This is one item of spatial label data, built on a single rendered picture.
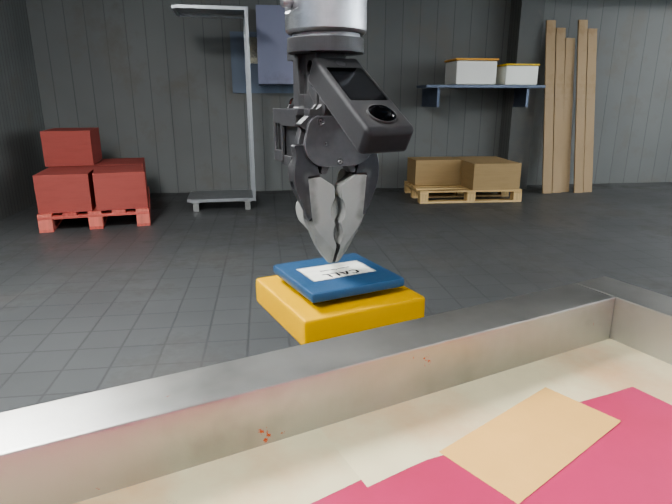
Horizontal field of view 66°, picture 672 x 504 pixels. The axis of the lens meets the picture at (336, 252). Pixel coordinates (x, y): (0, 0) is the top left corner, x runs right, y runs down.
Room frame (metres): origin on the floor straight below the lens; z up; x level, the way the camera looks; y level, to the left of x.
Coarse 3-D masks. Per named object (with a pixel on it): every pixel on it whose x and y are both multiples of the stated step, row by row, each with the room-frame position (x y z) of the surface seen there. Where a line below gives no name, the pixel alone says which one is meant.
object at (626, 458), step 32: (640, 416) 0.27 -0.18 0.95; (608, 448) 0.24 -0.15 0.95; (640, 448) 0.24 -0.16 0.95; (384, 480) 0.22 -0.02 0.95; (416, 480) 0.22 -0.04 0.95; (448, 480) 0.22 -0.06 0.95; (480, 480) 0.22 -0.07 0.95; (576, 480) 0.22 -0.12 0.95; (608, 480) 0.22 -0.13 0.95; (640, 480) 0.22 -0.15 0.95
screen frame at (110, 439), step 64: (448, 320) 0.33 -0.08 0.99; (512, 320) 0.33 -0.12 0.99; (576, 320) 0.36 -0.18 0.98; (640, 320) 0.36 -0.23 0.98; (128, 384) 0.25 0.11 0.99; (192, 384) 0.25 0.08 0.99; (256, 384) 0.25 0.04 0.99; (320, 384) 0.26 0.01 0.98; (384, 384) 0.28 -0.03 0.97; (448, 384) 0.30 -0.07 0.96; (0, 448) 0.19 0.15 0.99; (64, 448) 0.20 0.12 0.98; (128, 448) 0.21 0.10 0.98; (192, 448) 0.23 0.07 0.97
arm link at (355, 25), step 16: (288, 0) 0.50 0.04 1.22; (304, 0) 0.49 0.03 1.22; (320, 0) 0.48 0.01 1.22; (336, 0) 0.48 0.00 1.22; (352, 0) 0.49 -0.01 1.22; (288, 16) 0.50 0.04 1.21; (304, 16) 0.49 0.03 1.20; (320, 16) 0.48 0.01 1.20; (336, 16) 0.48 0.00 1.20; (352, 16) 0.49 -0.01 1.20; (288, 32) 0.51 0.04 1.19; (304, 32) 0.49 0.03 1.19; (320, 32) 0.49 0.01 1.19; (336, 32) 0.49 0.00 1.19; (352, 32) 0.50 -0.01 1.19
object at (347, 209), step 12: (348, 180) 0.50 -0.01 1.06; (360, 180) 0.51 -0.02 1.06; (336, 192) 0.51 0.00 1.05; (348, 192) 0.50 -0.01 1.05; (360, 192) 0.51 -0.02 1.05; (336, 204) 0.53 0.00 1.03; (348, 204) 0.50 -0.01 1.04; (360, 204) 0.51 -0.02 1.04; (336, 216) 0.51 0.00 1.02; (348, 216) 0.50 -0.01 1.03; (360, 216) 0.51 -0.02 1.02; (336, 228) 0.51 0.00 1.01; (348, 228) 0.50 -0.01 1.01; (336, 240) 0.51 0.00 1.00; (348, 240) 0.50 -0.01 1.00; (336, 252) 0.50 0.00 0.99
